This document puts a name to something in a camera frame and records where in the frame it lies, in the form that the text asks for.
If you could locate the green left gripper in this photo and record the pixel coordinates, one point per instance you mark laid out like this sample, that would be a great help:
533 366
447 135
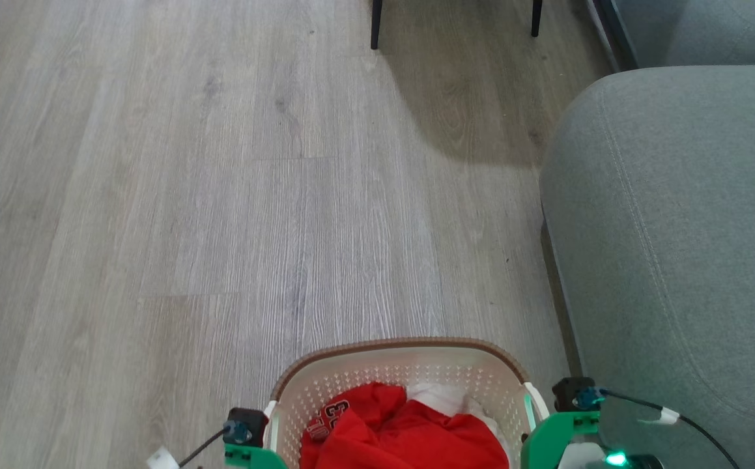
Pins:
253 458

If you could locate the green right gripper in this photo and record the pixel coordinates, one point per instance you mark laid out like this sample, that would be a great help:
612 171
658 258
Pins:
550 440

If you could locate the beige laundry basket brown rim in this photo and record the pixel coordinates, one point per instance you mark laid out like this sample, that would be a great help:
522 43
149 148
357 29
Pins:
351 371

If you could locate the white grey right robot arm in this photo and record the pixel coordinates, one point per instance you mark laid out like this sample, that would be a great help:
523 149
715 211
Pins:
582 457

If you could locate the white garment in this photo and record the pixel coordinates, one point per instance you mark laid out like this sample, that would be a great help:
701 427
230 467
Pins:
442 396

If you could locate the red jersey garment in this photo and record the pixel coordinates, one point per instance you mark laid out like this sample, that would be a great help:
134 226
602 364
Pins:
403 436

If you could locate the grey fabric sofa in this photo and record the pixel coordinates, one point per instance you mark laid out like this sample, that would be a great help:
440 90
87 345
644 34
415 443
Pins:
677 260

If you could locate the black furniture leg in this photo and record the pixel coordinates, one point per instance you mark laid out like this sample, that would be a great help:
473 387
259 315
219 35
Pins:
376 23
537 16

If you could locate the grey fabric sofa seat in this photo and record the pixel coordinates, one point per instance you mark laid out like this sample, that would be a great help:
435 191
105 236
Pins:
703 29

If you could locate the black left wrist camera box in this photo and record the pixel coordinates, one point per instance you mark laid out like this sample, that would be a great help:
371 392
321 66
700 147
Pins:
250 423

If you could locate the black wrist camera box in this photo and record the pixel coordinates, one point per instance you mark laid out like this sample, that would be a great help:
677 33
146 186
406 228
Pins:
250 423
572 393

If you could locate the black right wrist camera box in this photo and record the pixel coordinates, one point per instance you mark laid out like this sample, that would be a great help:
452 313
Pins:
572 393

